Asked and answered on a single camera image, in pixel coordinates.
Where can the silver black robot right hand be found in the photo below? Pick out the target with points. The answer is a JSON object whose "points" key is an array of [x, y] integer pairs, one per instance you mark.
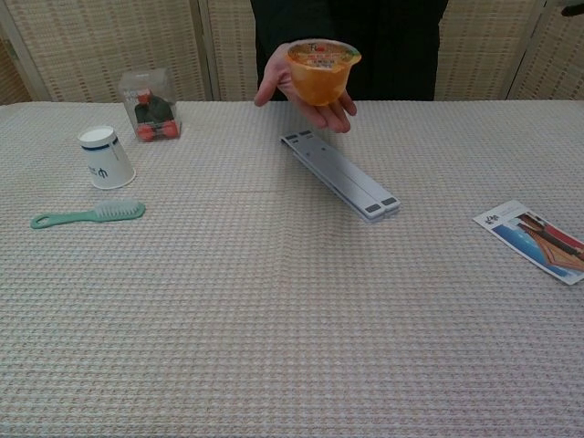
{"points": [[575, 9]]}

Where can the person's bare hand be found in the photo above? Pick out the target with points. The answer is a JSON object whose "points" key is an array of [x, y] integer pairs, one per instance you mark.
{"points": [[274, 75]]}

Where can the orange jelly cup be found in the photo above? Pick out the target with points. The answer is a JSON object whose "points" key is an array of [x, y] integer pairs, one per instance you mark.
{"points": [[317, 80]]}

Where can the woven folding screen panel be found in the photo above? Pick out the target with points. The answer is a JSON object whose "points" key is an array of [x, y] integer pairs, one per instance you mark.
{"points": [[561, 55], [100, 41], [479, 45], [230, 45]]}

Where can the person in black clothing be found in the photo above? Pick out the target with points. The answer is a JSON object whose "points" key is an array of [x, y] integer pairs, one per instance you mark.
{"points": [[392, 50]]}

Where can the grey folded laptop stand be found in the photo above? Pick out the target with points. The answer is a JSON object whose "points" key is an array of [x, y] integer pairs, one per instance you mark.
{"points": [[342, 175]]}

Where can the clear box with toy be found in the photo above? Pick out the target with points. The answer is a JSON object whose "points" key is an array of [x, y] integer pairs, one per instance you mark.
{"points": [[153, 107]]}

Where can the white paper cup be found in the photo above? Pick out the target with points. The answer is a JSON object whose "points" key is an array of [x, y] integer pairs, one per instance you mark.
{"points": [[107, 162]]}

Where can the green plastic brush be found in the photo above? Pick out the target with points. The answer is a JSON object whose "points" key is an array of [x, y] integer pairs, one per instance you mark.
{"points": [[118, 212]]}

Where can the printed paper brochure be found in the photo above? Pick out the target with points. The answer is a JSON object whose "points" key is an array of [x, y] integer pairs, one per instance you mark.
{"points": [[538, 242]]}

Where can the beige waffle weave tablecloth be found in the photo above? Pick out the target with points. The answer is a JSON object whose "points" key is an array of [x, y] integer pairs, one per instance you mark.
{"points": [[274, 319]]}

